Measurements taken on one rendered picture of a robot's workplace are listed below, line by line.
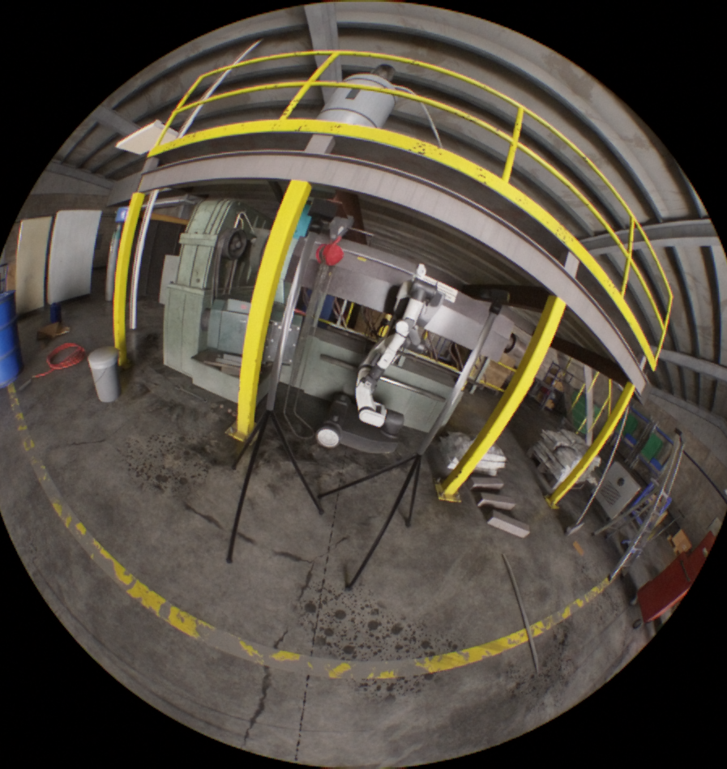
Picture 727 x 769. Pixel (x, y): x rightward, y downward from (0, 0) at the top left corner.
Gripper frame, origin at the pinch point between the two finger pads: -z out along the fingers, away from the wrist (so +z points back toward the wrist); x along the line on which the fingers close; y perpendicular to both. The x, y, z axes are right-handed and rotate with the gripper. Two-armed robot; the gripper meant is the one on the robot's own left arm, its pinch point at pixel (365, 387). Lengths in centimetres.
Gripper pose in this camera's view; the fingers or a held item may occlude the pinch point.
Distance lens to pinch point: 156.3
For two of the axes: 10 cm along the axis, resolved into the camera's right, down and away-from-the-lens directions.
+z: 5.1, -7.7, -3.8
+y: -0.9, 3.9, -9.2
